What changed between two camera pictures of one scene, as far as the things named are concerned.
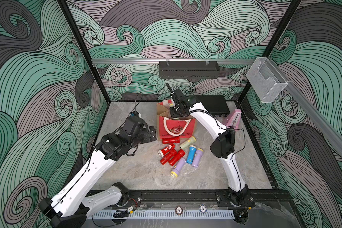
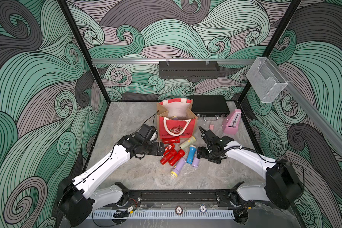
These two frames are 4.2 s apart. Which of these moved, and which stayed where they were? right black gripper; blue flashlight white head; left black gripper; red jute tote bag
Moved: right black gripper; left black gripper
Stayed: red jute tote bag; blue flashlight white head
